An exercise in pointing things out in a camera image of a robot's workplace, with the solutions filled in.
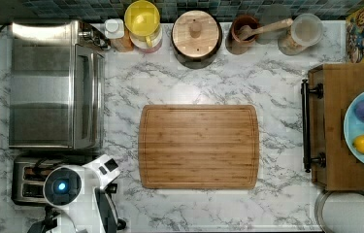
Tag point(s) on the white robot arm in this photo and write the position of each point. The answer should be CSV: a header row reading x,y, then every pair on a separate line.
x,y
81,199

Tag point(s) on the stainless steel toaster oven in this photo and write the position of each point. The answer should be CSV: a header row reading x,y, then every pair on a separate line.
x,y
56,85

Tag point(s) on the silver two-slot toaster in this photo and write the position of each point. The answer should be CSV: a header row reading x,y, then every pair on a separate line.
x,y
29,175

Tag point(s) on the bamboo cutting board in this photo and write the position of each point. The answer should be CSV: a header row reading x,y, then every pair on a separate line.
x,y
199,146

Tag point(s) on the dark canister with wooden lid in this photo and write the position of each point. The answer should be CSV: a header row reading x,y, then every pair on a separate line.
x,y
196,38

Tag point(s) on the pink white bowl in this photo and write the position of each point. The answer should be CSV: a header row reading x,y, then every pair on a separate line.
x,y
145,47

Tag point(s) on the brown wooden utensil holder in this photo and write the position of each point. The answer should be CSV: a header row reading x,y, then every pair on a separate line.
x,y
236,42

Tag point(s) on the wooden spoon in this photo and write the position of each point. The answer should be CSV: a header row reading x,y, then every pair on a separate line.
x,y
246,32

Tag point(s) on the yellow mug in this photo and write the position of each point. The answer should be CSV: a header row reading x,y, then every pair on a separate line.
x,y
142,19

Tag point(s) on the white capped spice bottle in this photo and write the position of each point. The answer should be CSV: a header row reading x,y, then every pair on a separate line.
x,y
117,33

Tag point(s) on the clear cereal jar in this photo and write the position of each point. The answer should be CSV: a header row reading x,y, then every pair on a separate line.
x,y
305,31

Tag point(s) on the wooden drawer box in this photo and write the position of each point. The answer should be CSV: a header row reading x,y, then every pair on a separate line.
x,y
326,94

